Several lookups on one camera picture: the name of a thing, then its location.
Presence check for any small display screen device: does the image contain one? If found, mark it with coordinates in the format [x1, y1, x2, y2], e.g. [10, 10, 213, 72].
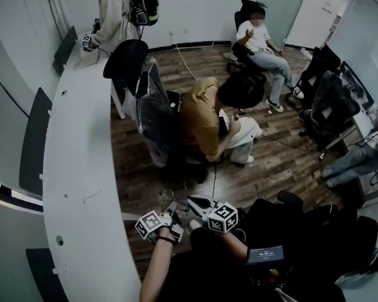
[246, 245, 286, 266]

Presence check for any person's black shirt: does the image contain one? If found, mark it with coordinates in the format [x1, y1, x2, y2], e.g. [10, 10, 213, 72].
[168, 228, 347, 302]

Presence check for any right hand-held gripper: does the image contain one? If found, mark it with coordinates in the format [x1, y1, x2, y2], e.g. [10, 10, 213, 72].
[186, 194, 239, 234]

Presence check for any plastic-wrapped black office chair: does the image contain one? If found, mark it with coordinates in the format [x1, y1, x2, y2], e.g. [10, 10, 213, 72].
[121, 57, 177, 169]
[299, 70, 363, 160]

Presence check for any black floor cable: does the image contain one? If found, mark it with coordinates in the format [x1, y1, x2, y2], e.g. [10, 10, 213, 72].
[211, 162, 218, 201]

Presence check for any person's left forearm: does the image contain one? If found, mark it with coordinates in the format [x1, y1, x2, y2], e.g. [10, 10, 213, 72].
[139, 239, 174, 302]

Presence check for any person's right forearm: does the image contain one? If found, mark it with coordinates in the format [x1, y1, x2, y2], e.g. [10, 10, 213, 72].
[220, 230, 250, 256]

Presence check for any dark grey desk divider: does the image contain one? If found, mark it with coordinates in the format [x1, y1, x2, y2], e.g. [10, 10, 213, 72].
[52, 25, 79, 78]
[25, 247, 71, 302]
[18, 86, 54, 198]

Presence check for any white flat box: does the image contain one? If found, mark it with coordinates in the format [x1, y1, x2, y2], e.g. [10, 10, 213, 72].
[77, 47, 101, 69]

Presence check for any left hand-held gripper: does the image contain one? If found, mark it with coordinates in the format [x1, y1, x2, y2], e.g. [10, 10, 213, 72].
[134, 199, 185, 247]

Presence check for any white floor cable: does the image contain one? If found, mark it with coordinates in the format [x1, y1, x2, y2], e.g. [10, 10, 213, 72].
[175, 44, 199, 83]

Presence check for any computer monitor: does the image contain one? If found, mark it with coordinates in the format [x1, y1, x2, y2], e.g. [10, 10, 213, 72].
[339, 60, 376, 113]

